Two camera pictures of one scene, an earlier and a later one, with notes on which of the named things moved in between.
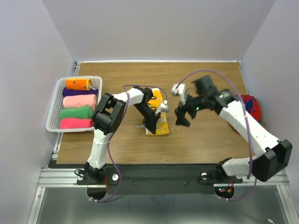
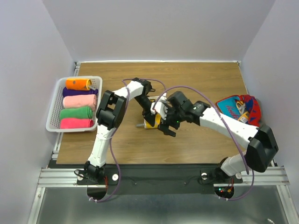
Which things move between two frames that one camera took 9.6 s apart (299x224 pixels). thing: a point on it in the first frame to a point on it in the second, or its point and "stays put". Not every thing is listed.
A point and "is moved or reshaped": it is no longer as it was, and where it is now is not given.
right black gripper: x=181 y=112 to x=165 y=128
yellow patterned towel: x=162 y=127 is moved or reshaped
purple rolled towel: x=69 y=92 stays put
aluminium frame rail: x=59 y=177 stays put
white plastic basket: x=53 y=120 stays put
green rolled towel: x=82 y=112 stays put
